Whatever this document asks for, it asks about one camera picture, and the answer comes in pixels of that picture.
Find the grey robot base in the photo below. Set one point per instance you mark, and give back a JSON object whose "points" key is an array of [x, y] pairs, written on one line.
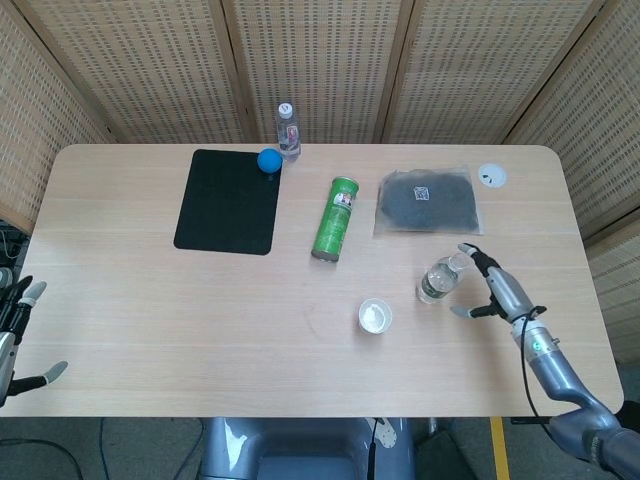
{"points": [[300, 450]]}

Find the blue ball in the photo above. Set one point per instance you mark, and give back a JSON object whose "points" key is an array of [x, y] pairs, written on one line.
{"points": [[269, 160]]}

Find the pink labelled water bottle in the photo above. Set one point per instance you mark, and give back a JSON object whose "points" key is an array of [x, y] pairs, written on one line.
{"points": [[288, 135]]}

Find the clear plastic bottle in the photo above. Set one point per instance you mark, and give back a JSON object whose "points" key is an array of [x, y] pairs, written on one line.
{"points": [[440, 281]]}

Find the plastic bag of dark granules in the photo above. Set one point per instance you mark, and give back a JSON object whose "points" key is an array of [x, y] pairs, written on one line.
{"points": [[427, 202]]}

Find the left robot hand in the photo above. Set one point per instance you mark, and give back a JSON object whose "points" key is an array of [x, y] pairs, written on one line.
{"points": [[11, 350]]}

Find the green chip can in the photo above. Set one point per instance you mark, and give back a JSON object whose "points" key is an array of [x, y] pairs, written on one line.
{"points": [[336, 220]]}

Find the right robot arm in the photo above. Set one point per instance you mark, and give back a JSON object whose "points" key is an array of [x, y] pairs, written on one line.
{"points": [[565, 385]]}

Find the woven bamboo folding screen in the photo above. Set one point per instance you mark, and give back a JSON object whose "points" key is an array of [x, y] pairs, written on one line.
{"points": [[320, 50]]}

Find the white paper cup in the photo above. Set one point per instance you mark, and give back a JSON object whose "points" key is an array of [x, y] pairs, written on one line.
{"points": [[375, 316]]}

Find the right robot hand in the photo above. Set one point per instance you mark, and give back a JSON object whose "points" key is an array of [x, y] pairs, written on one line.
{"points": [[507, 295]]}

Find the black mouse pad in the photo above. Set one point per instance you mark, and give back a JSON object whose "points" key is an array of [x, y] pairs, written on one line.
{"points": [[227, 202]]}

